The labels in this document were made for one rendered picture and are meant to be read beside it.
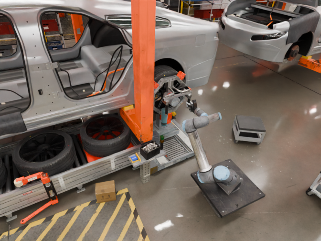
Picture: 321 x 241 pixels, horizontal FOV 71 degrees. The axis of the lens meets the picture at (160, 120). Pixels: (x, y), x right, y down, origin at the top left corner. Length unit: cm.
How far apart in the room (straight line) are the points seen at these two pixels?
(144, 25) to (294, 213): 267
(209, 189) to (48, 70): 212
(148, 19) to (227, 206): 199
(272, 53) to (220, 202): 324
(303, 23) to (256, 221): 355
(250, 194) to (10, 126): 266
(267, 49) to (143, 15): 327
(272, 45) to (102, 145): 360
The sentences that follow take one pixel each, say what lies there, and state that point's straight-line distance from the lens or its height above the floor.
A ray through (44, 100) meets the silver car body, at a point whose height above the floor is 108.
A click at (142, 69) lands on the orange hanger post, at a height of 148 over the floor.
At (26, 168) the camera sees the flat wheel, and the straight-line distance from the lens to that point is 285.
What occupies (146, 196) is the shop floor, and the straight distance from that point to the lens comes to 291.
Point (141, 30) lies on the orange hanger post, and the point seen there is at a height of 185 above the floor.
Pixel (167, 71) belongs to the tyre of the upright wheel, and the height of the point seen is 117.
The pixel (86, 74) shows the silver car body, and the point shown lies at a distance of 354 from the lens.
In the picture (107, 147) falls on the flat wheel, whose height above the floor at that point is 44.
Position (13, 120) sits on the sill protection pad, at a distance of 280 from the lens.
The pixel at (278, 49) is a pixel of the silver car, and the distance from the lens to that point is 496.
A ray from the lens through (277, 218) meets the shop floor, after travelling 313.
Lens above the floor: 240
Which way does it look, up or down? 37 degrees down
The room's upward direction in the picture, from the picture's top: 3 degrees clockwise
